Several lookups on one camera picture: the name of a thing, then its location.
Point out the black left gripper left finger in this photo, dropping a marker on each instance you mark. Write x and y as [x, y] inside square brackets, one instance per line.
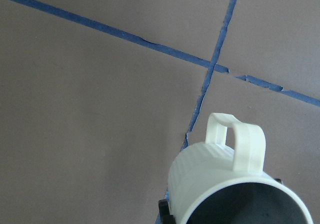
[165, 216]

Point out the white mug with handle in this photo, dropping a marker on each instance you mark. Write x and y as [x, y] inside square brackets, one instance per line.
[221, 180]

